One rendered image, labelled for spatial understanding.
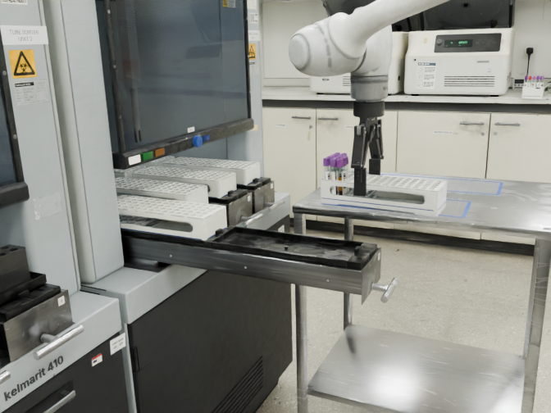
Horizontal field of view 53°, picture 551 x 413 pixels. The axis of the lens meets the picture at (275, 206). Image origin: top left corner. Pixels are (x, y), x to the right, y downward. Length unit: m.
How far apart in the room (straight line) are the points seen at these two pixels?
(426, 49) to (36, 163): 2.61
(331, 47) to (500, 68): 2.19
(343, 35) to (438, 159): 2.26
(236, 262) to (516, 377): 0.96
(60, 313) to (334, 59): 0.72
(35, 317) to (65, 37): 0.52
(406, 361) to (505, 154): 1.81
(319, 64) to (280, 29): 3.12
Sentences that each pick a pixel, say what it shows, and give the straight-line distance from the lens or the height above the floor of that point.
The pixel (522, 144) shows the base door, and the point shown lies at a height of 0.65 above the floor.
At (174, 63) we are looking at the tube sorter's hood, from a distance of 1.40.
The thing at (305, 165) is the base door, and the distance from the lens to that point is 3.63.
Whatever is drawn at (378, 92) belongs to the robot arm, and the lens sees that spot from 1.35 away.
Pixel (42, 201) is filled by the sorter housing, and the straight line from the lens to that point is 1.11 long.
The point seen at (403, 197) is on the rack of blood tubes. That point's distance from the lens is 1.45.
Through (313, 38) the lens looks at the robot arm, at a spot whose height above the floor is 1.22.
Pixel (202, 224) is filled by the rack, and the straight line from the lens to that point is 1.19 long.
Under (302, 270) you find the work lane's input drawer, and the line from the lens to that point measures 1.09.
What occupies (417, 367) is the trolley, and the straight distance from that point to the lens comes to 1.77.
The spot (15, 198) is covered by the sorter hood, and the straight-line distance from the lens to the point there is 1.04.
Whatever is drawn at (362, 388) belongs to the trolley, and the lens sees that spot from 1.66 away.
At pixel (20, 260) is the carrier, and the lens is 1.08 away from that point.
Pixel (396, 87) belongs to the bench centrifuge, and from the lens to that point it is 3.41.
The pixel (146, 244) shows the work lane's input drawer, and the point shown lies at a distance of 1.27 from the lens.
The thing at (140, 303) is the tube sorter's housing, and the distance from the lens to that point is 1.23.
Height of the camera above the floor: 1.21
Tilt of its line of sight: 16 degrees down
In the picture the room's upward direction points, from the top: 2 degrees counter-clockwise
